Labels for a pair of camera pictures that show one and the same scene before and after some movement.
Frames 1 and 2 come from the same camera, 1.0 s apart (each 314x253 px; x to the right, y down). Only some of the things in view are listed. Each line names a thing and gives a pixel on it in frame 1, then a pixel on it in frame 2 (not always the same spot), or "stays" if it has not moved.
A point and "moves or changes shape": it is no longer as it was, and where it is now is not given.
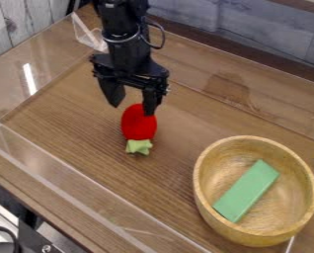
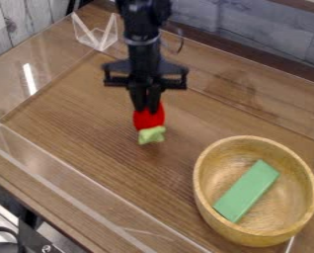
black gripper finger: (152, 97) stays
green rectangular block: (245, 191) stays
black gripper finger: (113, 90) -> (139, 96)
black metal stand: (32, 241) stays
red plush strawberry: (137, 128) moves or changes shape
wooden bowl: (284, 204) stays
